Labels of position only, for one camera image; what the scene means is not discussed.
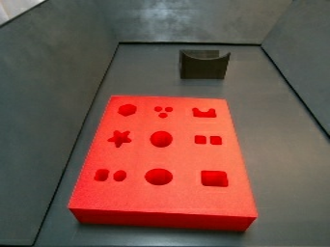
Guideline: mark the black curved fixture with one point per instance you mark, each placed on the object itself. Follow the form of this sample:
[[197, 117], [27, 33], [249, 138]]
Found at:
[[203, 64]]

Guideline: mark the red shape sorter block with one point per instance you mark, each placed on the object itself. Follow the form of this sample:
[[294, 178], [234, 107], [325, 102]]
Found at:
[[165, 167]]

